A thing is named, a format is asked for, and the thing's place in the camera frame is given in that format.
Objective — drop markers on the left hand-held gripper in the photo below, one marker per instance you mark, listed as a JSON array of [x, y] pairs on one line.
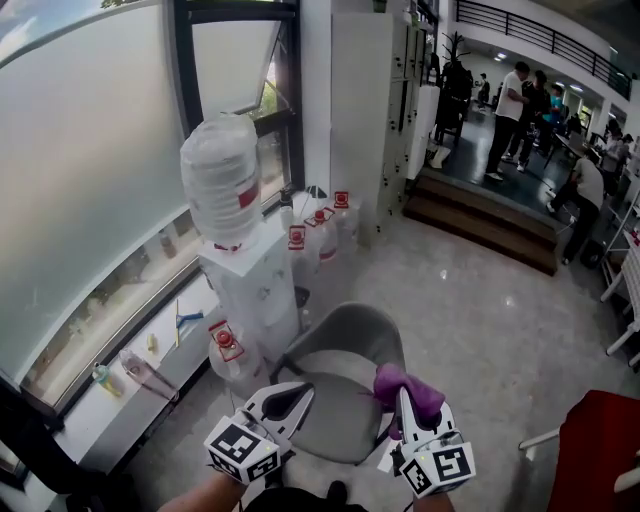
[[240, 447]]

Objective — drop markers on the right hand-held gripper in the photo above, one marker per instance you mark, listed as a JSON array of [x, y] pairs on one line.
[[435, 462]]

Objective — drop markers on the purple cloth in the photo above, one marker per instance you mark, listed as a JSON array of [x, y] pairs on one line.
[[400, 387]]

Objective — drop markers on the grey chair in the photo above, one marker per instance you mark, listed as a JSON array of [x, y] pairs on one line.
[[340, 380]]

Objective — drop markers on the person's right forearm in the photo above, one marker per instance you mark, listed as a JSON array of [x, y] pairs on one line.
[[432, 502]]

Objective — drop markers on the person's left forearm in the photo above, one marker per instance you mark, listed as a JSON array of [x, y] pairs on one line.
[[205, 495]]

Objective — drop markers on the red chair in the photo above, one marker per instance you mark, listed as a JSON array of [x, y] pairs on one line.
[[600, 450]]

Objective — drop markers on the clear water jug red cap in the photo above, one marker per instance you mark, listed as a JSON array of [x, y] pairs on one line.
[[324, 240], [235, 365], [300, 255], [347, 220]]

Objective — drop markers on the person's dark clothing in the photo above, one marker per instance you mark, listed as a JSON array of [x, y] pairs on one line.
[[305, 500]]

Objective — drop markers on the white water dispenser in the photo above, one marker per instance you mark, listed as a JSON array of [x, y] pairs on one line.
[[255, 300]]

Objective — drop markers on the blue yellow window squeegee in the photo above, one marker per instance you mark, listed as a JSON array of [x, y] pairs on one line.
[[186, 320]]

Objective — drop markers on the pink drinking bottle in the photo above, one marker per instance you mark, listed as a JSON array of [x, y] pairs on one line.
[[145, 375]]

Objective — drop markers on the small yellow item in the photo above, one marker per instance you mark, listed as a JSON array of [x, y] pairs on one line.
[[152, 342]]

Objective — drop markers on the green yellow bottle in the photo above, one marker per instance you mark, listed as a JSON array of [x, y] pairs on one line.
[[107, 381]]

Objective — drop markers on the black-capped spray bottle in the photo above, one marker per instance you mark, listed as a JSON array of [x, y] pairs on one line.
[[286, 207]]

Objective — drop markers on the wooden steps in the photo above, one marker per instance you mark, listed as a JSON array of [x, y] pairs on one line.
[[480, 220]]

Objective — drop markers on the large clear water bottle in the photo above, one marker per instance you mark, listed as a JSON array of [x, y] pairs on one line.
[[220, 180]]

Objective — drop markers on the white metal rack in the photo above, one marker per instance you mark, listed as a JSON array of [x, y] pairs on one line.
[[627, 280]]

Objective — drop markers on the white locker cabinet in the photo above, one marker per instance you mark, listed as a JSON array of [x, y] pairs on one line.
[[362, 125]]

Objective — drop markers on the black coat stand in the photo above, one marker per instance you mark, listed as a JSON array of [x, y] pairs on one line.
[[452, 95]]

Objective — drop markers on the black balcony railing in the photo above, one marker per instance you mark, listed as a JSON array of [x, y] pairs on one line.
[[545, 35]]

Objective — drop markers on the black window frame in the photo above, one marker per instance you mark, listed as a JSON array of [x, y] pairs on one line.
[[292, 100]]

